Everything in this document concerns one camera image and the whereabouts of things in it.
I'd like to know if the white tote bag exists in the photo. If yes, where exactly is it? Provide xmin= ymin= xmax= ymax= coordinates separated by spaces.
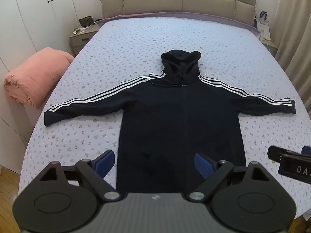
xmin=253 ymin=11 xmax=272 ymax=41

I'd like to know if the brown patterned handbag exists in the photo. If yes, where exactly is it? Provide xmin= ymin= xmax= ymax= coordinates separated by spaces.
xmin=78 ymin=17 xmax=94 ymax=27

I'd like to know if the pink folded blanket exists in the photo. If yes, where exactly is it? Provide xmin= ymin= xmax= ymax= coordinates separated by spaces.
xmin=3 ymin=47 xmax=74 ymax=109

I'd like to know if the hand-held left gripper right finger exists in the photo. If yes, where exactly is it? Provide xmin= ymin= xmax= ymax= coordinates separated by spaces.
xmin=186 ymin=152 xmax=271 ymax=202

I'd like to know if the beige curtain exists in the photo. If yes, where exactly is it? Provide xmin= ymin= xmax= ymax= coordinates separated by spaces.
xmin=274 ymin=0 xmax=311 ymax=107

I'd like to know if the dark navy striped hoodie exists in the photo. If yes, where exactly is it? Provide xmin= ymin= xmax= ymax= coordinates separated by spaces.
xmin=44 ymin=49 xmax=297 ymax=195

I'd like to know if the white wardrobe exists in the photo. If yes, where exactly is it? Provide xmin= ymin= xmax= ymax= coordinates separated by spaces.
xmin=0 ymin=0 xmax=104 ymax=175

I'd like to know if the bed with floral bedspread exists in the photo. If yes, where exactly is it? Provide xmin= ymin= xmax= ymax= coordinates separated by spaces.
xmin=18 ymin=11 xmax=311 ymax=224

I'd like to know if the grey nightstand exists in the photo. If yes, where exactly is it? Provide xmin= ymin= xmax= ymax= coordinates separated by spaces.
xmin=260 ymin=38 xmax=279 ymax=57
xmin=69 ymin=24 xmax=100 ymax=57

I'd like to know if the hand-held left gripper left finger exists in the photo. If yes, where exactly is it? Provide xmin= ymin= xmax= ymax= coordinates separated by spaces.
xmin=38 ymin=150 xmax=122 ymax=202

